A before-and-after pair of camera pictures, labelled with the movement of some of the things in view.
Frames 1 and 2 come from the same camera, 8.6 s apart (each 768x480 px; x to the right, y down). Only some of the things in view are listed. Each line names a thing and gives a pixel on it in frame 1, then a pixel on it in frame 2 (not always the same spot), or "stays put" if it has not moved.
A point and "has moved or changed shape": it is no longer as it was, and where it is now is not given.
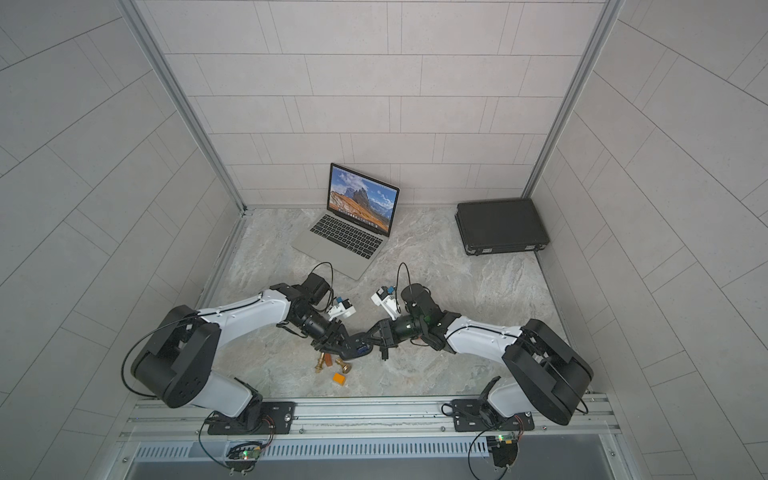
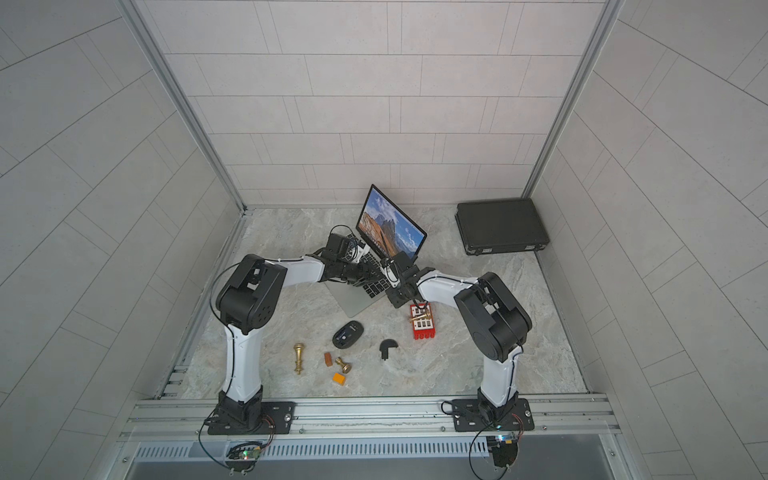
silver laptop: (359, 220) to (383, 235)
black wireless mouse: (362, 350) has moved or changed shape
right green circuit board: (504, 449) stays put
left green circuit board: (243, 457) stays put
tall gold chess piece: (321, 360) to (299, 362)
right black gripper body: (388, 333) to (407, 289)
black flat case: (498, 226) stays put
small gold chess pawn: (346, 368) stays put
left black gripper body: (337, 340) to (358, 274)
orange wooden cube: (339, 378) stays put
